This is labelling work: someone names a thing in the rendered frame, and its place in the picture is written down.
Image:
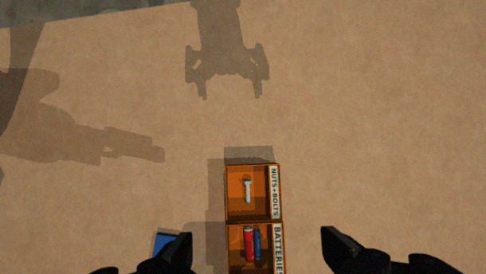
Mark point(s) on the blue battery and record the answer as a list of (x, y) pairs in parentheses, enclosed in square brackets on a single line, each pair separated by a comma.
[(257, 243)]

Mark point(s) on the red aa battery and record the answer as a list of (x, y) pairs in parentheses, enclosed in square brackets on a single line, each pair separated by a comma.
[(248, 241)]

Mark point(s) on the grey metal bolt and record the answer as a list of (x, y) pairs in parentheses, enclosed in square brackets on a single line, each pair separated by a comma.
[(247, 190)]

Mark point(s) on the blue rectangular block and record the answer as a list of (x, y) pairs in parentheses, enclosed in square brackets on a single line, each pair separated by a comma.
[(160, 240)]

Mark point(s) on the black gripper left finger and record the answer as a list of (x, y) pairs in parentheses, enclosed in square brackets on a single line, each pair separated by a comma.
[(175, 257)]

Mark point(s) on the orange three-compartment bin rack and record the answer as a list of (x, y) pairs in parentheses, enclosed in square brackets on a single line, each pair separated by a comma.
[(263, 213)]

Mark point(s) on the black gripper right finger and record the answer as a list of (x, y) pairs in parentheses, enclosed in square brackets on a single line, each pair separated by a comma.
[(344, 255)]

